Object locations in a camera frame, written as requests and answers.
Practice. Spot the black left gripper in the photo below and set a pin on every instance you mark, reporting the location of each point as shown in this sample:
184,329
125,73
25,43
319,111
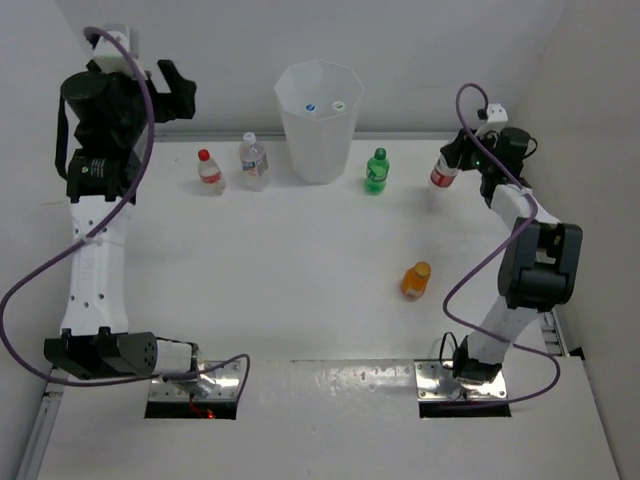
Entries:
176,104

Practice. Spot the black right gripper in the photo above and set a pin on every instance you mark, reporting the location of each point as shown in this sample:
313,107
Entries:
457,152

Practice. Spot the tall red-cap red-label bottle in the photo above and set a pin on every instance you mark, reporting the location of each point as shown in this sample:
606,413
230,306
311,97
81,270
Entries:
442,175

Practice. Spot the white-cap clear labelled bottle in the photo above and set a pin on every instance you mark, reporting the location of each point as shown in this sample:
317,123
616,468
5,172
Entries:
254,162

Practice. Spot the small red-cap red-label bottle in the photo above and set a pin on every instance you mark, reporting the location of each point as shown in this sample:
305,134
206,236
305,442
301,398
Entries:
210,173

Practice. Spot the orange juice bottle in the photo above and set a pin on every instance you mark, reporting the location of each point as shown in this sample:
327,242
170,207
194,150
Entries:
415,280

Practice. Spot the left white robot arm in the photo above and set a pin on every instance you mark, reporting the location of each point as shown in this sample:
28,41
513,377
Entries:
102,130

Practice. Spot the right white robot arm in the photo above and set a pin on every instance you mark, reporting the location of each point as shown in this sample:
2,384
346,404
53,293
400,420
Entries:
539,259

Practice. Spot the white plastic bin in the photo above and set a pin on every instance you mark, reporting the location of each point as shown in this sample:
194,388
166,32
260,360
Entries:
319,143

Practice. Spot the green soda bottle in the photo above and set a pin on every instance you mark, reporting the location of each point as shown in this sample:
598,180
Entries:
377,171

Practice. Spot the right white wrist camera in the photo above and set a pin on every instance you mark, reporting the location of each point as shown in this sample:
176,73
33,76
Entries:
493,118

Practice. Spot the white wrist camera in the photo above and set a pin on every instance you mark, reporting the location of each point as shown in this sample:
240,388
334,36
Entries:
493,118
108,58

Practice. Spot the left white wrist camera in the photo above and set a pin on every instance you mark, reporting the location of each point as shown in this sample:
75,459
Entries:
108,58

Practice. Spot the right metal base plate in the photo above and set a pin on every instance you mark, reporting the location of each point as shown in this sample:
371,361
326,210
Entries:
435,384

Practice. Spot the metal base plate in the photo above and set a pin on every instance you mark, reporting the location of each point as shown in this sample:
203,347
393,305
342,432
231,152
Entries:
435,384
218,386

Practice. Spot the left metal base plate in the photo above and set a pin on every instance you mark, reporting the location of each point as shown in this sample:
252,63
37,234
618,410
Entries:
218,386

